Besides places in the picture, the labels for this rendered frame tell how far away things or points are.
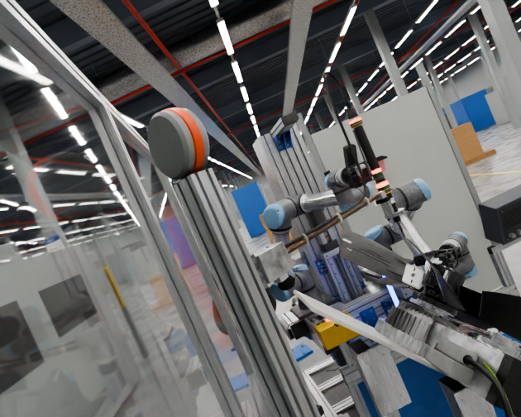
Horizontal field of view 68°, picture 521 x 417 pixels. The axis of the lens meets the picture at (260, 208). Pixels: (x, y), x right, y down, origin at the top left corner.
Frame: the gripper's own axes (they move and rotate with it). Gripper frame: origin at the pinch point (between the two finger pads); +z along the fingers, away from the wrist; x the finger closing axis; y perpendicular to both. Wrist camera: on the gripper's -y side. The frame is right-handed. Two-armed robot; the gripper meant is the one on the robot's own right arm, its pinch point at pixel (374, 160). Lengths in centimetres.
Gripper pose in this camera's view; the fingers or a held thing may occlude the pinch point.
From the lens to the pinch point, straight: 140.1
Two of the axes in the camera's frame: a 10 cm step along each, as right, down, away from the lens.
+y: 4.0, 9.2, 0.3
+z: 2.7, -0.9, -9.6
